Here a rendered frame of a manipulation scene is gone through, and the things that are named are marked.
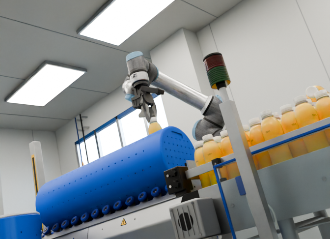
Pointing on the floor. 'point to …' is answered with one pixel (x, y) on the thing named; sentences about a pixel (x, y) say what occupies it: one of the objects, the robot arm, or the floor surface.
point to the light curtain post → (37, 168)
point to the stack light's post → (248, 171)
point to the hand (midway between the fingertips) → (152, 120)
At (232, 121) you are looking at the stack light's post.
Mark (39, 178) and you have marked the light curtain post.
